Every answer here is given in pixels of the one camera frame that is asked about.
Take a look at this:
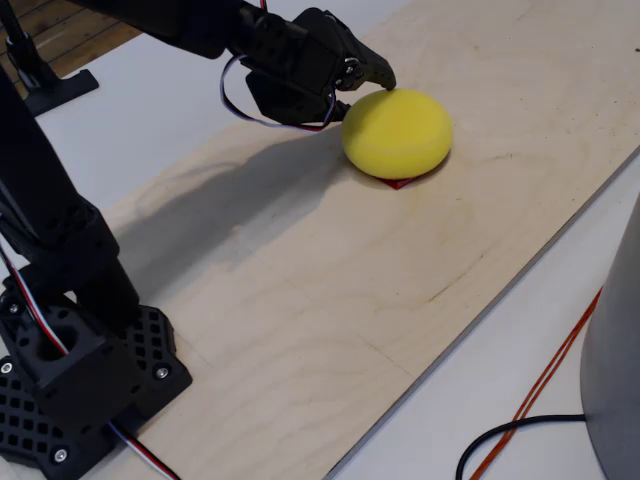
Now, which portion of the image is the thin black cable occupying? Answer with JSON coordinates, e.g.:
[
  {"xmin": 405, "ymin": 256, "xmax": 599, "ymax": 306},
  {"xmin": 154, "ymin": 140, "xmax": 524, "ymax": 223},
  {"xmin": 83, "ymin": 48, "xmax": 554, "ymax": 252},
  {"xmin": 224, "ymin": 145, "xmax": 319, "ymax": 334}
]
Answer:
[{"xmin": 455, "ymin": 413, "xmax": 587, "ymax": 480}]

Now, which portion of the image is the grey round lamp shade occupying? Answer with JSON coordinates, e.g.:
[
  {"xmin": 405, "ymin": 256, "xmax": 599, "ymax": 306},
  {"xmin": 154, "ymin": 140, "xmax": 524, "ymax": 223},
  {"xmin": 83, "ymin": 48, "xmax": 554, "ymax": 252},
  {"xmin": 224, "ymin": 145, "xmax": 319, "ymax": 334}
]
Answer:
[{"xmin": 579, "ymin": 192, "xmax": 640, "ymax": 480}]

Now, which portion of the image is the black camera stand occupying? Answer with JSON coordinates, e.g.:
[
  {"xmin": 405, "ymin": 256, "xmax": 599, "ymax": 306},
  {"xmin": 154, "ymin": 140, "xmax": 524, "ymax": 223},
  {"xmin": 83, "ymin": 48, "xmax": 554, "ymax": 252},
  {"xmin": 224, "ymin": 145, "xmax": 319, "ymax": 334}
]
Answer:
[{"xmin": 0, "ymin": 0, "xmax": 100, "ymax": 119}]

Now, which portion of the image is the yellow round sponge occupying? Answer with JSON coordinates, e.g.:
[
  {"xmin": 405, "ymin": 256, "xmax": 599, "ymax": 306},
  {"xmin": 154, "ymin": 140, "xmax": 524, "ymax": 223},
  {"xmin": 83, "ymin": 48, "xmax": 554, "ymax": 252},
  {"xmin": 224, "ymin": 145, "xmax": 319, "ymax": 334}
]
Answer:
[{"xmin": 341, "ymin": 88, "xmax": 455, "ymax": 180}]

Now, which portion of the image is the thin orange wire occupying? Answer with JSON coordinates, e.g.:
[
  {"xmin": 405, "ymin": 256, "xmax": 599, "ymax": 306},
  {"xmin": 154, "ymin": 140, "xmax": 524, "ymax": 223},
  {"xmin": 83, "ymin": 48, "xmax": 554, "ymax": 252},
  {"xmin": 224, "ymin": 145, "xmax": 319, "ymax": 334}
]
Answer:
[
  {"xmin": 469, "ymin": 285, "xmax": 605, "ymax": 480},
  {"xmin": 477, "ymin": 299, "xmax": 601, "ymax": 480}
]

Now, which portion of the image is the light plywood board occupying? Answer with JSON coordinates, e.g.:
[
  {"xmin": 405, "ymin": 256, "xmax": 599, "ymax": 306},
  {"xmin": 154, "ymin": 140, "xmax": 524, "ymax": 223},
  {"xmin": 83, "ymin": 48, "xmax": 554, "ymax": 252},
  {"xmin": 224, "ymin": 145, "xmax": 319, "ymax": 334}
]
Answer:
[{"xmin": 82, "ymin": 0, "xmax": 640, "ymax": 480}]

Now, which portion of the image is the red white black gripper cable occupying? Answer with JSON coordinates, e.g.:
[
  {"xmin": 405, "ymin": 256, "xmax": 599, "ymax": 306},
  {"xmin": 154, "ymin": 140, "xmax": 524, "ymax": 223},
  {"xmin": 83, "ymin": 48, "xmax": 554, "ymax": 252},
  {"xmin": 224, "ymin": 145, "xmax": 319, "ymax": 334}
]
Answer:
[{"xmin": 220, "ymin": 53, "xmax": 337, "ymax": 133}]

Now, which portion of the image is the red white black base cable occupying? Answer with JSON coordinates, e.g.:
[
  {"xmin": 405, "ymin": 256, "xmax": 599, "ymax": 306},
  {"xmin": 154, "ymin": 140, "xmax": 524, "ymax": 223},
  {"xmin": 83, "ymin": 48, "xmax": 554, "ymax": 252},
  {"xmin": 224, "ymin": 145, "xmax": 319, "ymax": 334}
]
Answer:
[{"xmin": 107, "ymin": 422, "xmax": 181, "ymax": 480}]

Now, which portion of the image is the red white black arm cable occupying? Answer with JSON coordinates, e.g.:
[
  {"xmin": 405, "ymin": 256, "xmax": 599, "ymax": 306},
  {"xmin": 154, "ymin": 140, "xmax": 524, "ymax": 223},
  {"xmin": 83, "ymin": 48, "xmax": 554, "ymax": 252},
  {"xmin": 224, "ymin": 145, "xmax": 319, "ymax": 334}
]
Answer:
[{"xmin": 0, "ymin": 244, "xmax": 70, "ymax": 357}]

